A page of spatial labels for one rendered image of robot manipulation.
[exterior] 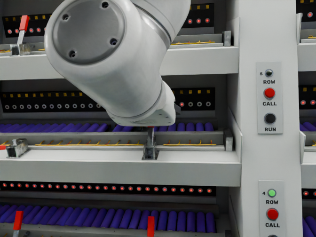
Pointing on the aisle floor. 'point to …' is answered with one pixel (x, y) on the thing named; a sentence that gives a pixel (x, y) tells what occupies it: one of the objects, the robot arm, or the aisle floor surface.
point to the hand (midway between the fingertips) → (151, 117)
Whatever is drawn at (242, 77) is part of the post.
